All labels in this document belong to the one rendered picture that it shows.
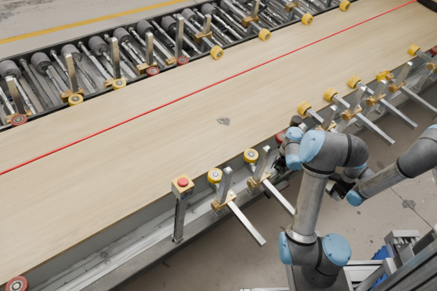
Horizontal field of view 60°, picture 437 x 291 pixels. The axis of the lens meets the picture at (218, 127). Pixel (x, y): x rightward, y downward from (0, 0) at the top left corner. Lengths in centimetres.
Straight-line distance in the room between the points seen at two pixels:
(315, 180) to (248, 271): 152
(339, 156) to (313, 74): 150
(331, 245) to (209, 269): 136
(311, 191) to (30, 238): 121
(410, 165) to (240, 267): 154
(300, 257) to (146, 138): 107
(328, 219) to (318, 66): 118
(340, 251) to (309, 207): 22
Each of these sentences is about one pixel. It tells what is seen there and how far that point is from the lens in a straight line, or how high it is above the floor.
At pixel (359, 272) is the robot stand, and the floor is 95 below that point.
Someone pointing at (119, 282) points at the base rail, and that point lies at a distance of 196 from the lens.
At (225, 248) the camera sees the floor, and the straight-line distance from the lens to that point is 281.
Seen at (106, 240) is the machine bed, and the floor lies 67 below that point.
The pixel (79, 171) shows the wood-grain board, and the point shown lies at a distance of 203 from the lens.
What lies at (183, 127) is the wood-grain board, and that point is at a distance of 218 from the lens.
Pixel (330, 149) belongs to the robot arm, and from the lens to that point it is 130.
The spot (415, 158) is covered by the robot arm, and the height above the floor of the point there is 151.
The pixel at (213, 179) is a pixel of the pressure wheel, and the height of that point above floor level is 91.
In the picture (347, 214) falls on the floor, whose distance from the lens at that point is 323.
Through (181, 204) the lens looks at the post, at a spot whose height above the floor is 107.
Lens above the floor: 254
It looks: 48 degrees down
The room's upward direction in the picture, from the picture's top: 11 degrees clockwise
